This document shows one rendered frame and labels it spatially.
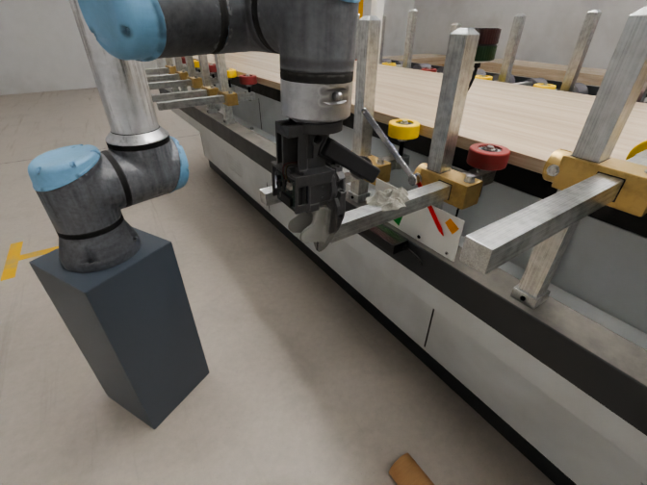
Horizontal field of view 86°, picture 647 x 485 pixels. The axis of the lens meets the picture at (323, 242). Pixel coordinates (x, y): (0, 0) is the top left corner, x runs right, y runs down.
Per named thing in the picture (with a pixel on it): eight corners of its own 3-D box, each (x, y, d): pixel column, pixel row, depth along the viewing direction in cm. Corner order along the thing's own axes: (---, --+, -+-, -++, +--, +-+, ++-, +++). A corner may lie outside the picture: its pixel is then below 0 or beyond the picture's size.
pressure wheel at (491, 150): (481, 207, 73) (496, 155, 67) (451, 193, 79) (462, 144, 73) (504, 198, 77) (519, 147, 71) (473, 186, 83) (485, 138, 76)
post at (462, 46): (422, 264, 83) (468, 28, 56) (411, 257, 85) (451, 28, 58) (431, 259, 84) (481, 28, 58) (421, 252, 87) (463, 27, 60)
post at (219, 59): (228, 131, 168) (210, 12, 141) (225, 129, 170) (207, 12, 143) (235, 130, 169) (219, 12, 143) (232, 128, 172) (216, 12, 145)
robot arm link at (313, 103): (326, 73, 48) (371, 83, 41) (324, 110, 51) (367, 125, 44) (268, 75, 44) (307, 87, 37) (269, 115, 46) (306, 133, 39)
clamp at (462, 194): (461, 210, 67) (467, 187, 64) (410, 187, 77) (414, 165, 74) (478, 203, 70) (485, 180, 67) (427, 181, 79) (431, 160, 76)
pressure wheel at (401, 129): (415, 168, 92) (422, 125, 85) (384, 167, 93) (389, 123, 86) (412, 159, 98) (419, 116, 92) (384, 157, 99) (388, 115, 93)
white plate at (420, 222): (452, 262, 73) (462, 221, 68) (372, 214, 91) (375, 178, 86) (453, 261, 73) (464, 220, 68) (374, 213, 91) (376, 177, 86)
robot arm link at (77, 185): (45, 220, 88) (12, 153, 78) (116, 198, 99) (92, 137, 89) (64, 242, 80) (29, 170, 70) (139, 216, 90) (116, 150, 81)
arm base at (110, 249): (90, 281, 83) (73, 247, 78) (46, 259, 91) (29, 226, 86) (155, 243, 97) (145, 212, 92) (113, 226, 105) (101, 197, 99)
